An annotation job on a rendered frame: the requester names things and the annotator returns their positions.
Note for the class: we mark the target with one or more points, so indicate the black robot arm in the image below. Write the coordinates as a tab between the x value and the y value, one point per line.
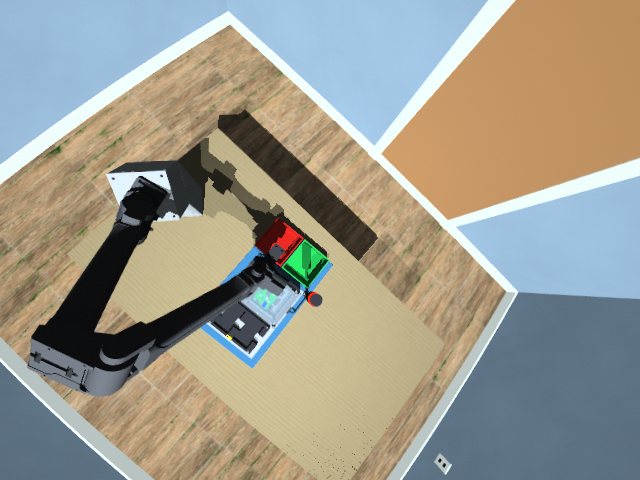
67	351

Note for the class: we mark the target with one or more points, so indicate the green open-top bin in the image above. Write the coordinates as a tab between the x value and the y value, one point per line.
305	263

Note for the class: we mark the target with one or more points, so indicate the red bin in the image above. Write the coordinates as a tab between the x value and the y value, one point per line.
280	233

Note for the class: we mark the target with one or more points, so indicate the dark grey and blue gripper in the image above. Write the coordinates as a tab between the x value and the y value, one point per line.
252	262

